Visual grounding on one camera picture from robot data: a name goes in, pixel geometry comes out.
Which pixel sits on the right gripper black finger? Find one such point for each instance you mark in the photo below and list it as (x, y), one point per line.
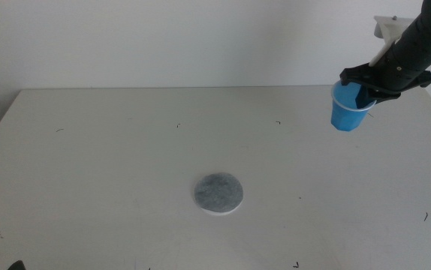
(363, 98)
(386, 95)

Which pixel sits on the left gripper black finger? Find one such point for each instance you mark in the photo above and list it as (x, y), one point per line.
(17, 266)

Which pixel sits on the blue plastic cup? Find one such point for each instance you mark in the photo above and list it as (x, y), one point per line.
(345, 112)

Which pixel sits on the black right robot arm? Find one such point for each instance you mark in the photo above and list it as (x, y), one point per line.
(425, 33)

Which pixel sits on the round grey cup mat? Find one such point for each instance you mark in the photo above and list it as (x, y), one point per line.
(218, 193)

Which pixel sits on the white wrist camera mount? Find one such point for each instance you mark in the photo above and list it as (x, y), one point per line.
(386, 33)

